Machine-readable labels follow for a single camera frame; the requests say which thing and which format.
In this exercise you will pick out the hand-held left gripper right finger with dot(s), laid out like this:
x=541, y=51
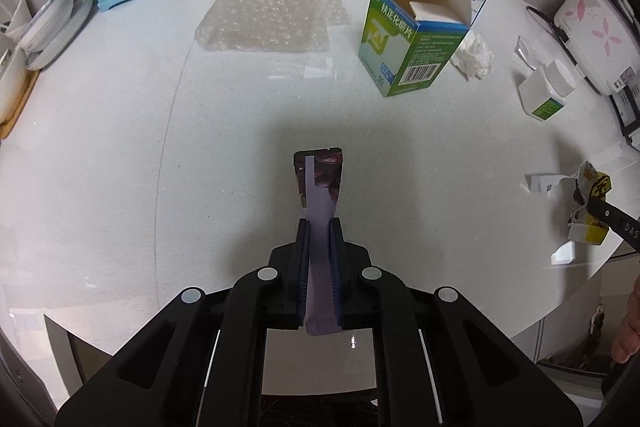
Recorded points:
x=334, y=272

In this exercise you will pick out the person's right hand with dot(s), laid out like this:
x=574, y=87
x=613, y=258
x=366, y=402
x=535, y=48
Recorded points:
x=627, y=327

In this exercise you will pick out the white plate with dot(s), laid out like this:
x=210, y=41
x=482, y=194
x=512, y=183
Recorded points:
x=65, y=39

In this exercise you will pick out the purple snack wrapper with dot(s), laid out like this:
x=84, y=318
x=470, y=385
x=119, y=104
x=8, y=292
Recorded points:
x=320, y=207

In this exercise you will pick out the clear plastic wrapper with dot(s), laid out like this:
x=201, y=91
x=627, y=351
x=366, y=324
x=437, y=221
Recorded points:
x=530, y=52

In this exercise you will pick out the white pill bottle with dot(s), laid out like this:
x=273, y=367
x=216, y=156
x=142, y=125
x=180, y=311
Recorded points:
x=542, y=89

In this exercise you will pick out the blue rimmed white bowl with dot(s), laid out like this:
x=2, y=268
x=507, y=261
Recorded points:
x=47, y=19

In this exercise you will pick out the yellow drink carton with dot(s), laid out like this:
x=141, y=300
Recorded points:
x=592, y=233

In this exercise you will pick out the wooden cutting board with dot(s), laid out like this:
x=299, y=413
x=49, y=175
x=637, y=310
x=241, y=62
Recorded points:
x=20, y=109

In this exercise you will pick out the flat white paper box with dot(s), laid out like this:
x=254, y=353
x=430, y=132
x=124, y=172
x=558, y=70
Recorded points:
x=545, y=183

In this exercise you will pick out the white microwave oven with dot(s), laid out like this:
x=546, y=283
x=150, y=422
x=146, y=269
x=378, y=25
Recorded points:
x=631, y=107

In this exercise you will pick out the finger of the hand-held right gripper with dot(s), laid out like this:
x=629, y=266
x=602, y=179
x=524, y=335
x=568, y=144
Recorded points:
x=620, y=222

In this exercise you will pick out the large white bowl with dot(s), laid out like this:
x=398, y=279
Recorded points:
x=10, y=79

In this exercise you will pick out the white tissue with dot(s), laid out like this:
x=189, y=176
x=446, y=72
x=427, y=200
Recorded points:
x=472, y=54

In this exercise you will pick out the white floral rice cooker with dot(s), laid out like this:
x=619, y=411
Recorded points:
x=595, y=32

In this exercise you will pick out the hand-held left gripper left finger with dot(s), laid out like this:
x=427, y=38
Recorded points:
x=302, y=267

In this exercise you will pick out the green white medicine box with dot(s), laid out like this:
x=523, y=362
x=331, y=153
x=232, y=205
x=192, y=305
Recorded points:
x=395, y=42

